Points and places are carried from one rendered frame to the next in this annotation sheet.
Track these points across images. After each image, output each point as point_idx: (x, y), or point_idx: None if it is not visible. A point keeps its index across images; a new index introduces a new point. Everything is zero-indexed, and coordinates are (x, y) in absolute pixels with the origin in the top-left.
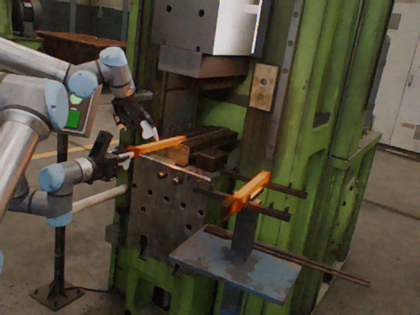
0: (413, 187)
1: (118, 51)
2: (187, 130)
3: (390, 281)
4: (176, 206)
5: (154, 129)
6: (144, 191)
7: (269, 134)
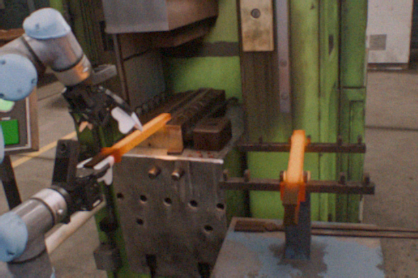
0: (388, 98)
1: (51, 13)
2: (163, 105)
3: (415, 205)
4: (185, 206)
5: (133, 115)
6: (135, 199)
7: (279, 80)
